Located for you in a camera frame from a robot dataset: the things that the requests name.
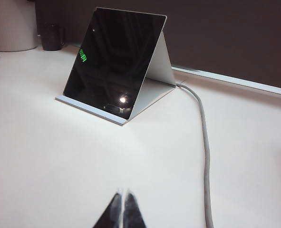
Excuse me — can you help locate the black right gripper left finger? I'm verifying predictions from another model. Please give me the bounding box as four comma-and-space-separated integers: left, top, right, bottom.
92, 192, 124, 228

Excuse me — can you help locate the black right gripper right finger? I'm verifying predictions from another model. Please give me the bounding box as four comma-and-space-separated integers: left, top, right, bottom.
124, 190, 147, 228

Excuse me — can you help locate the square mirror with white stand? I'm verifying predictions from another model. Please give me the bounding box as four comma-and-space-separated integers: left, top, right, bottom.
55, 7, 178, 126

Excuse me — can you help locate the dark cup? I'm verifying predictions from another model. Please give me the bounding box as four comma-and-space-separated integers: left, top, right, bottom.
40, 22, 65, 51

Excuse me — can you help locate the brown desk divider panel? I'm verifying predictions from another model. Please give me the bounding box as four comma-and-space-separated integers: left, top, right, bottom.
34, 0, 281, 90

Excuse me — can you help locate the white round container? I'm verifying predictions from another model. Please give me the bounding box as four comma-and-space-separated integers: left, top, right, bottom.
0, 0, 39, 52

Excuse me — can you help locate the grey cable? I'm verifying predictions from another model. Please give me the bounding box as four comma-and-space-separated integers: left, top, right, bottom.
176, 83, 215, 228

